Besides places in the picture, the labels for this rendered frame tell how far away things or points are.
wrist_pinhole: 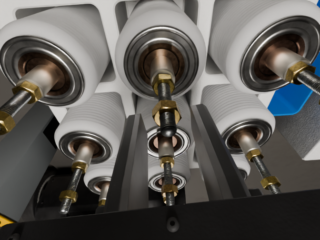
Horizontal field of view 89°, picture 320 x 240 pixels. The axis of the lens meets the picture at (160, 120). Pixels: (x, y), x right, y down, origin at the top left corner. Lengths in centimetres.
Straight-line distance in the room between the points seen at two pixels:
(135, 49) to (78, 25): 8
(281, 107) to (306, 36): 31
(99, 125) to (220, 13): 22
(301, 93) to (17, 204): 61
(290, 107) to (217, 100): 27
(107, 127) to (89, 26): 13
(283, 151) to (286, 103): 39
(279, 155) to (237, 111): 67
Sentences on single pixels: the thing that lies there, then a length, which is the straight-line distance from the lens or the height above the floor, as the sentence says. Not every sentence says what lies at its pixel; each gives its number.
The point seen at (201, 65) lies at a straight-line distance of 18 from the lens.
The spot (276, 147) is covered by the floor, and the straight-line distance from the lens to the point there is 84.
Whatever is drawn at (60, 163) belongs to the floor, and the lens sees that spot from 82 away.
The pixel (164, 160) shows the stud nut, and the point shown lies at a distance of 22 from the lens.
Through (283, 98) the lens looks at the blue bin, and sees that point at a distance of 54.
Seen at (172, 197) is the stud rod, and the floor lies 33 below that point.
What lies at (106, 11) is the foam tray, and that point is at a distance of 24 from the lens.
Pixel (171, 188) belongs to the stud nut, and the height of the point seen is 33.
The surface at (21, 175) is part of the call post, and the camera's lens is 39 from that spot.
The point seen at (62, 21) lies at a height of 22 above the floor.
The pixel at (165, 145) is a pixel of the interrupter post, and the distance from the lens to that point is 23.
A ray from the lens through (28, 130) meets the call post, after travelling 44.
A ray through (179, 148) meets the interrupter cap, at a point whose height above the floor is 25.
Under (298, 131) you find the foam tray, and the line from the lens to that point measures 57.
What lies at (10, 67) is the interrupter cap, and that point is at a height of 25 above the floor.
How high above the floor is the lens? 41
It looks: 49 degrees down
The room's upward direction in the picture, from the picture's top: 176 degrees clockwise
